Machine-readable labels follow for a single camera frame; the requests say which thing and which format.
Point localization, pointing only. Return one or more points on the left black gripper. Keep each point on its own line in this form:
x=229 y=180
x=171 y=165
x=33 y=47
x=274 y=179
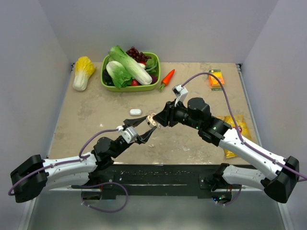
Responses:
x=133 y=122

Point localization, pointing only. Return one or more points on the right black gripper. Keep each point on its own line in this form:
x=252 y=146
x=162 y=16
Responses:
x=168 y=114

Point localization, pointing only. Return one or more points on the pink earbud charging case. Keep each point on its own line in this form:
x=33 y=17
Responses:
x=151 y=123

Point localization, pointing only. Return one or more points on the white earbud charging case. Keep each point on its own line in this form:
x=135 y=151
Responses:
x=135 y=112

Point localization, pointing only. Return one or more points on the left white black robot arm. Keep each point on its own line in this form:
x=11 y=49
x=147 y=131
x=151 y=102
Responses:
x=35 y=174

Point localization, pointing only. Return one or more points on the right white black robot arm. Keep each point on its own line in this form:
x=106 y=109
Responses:
x=272 y=174

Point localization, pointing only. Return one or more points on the green plastic basket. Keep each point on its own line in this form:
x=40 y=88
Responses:
x=140 y=88

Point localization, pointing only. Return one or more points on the orange carrot toy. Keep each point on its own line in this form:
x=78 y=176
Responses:
x=166 y=80

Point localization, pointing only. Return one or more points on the purple onion toy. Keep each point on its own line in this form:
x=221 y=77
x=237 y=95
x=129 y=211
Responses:
x=154 y=79

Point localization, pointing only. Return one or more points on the red tomato toy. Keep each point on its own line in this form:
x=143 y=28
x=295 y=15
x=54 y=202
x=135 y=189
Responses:
x=134 y=83

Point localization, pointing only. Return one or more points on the long green lettuce toy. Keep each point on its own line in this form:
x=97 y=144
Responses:
x=131 y=66

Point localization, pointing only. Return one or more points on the green leaf toy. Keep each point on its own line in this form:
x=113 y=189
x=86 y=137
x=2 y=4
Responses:
x=151 y=65

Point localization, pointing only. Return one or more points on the short green cabbage toy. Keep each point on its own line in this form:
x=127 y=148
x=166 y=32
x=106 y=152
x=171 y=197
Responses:
x=119 y=75

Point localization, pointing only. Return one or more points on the orange sponge package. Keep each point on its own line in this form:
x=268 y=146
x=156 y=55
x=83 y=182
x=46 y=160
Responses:
x=214 y=84

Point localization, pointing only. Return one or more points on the dark red grapes toy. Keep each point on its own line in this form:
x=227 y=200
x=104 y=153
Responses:
x=138 y=56

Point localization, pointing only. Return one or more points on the yellow Lays chips bag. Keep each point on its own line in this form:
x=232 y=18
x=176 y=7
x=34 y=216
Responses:
x=243 y=128

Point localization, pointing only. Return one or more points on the yellow napa cabbage toy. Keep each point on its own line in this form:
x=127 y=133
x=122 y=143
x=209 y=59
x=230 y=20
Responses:
x=84 y=69

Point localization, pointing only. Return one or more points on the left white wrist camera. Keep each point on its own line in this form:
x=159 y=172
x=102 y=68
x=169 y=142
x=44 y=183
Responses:
x=128 y=133

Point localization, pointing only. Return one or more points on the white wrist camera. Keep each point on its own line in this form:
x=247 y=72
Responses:
x=128 y=133
x=180 y=92

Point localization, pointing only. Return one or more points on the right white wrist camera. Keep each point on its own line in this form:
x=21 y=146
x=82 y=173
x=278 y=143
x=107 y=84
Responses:
x=180 y=92

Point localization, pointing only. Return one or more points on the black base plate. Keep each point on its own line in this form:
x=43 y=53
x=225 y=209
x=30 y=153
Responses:
x=155 y=180

